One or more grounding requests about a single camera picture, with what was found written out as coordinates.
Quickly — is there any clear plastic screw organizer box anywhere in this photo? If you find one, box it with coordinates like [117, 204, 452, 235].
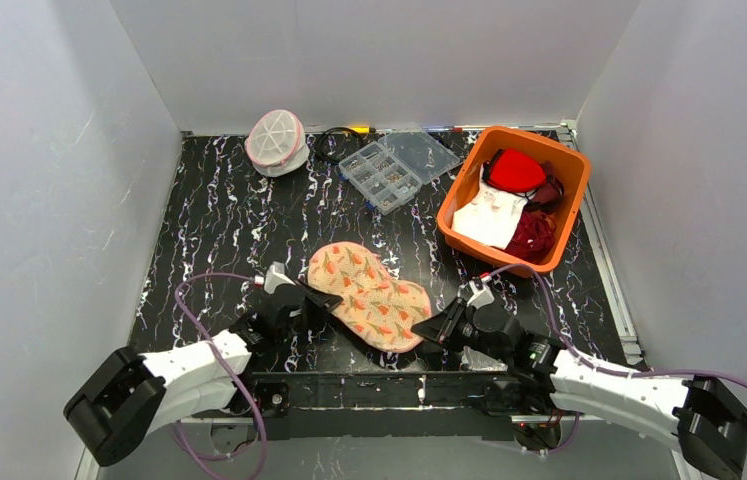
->
[338, 130, 463, 215]

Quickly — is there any floral mesh laundry bag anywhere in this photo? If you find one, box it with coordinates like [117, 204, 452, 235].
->
[307, 242, 432, 353]

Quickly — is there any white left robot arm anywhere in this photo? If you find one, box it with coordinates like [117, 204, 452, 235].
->
[63, 280, 342, 466]

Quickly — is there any dark red lace garment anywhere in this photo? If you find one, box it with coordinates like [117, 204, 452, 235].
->
[504, 212, 556, 262]

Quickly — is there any white round mesh laundry bag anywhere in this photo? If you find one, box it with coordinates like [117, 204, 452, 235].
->
[244, 109, 310, 178]

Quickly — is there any black coiled cable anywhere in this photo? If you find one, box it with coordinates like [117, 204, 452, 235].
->
[313, 126, 369, 166]

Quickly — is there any red bra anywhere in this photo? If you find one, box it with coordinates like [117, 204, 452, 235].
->
[481, 149, 547, 194]

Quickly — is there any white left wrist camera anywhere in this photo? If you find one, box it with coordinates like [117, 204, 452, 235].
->
[254, 262, 297, 295]

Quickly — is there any white cloth garment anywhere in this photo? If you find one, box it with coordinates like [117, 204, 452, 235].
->
[452, 178, 529, 250]

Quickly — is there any orange plastic bin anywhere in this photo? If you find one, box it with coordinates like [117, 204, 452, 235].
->
[437, 126, 591, 276]

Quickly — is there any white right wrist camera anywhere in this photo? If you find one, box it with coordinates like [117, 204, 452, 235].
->
[458, 274, 495, 308]

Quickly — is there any aluminium table frame rail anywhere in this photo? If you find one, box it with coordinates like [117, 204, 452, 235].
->
[557, 119, 704, 480]

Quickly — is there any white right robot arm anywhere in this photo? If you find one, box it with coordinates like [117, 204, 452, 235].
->
[412, 299, 747, 479]

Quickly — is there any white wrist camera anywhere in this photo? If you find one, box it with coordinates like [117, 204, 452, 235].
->
[254, 262, 297, 295]
[458, 274, 495, 308]

